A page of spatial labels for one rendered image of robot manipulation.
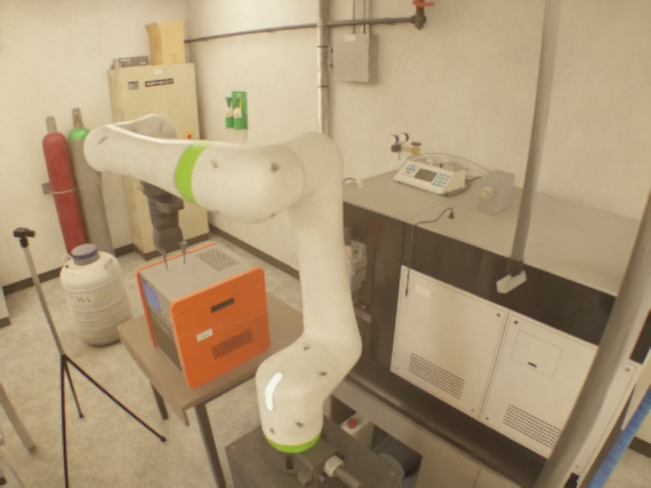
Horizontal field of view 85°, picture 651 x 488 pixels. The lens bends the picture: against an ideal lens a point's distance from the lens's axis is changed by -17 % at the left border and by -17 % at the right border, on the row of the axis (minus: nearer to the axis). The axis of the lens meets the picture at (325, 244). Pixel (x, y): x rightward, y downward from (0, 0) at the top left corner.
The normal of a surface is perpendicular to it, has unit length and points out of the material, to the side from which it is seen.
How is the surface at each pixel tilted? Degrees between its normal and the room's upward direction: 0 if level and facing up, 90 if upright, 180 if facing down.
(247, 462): 0
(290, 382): 16
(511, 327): 90
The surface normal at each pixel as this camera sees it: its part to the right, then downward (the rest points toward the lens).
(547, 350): -0.71, 0.29
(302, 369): 0.18, -0.84
